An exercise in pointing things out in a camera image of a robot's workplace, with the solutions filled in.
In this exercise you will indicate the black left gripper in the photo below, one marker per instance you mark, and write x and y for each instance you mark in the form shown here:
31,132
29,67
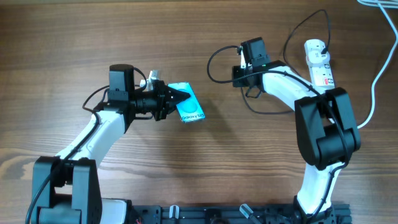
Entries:
161,101

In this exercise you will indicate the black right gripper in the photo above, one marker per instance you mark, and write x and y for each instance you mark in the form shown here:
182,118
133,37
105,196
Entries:
237,76

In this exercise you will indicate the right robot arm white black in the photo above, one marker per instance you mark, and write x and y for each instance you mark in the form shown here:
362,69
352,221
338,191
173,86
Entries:
327,134

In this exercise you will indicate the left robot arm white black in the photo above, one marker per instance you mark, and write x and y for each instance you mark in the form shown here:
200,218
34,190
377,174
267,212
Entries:
65,187

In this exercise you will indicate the white USB charger plug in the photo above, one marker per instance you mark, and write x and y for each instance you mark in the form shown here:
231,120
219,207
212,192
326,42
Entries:
316,57

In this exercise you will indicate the white power strip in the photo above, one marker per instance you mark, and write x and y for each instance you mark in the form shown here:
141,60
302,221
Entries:
320,75

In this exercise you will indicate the blue Galaxy smartphone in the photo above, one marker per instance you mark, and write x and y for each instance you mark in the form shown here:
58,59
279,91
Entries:
190,109

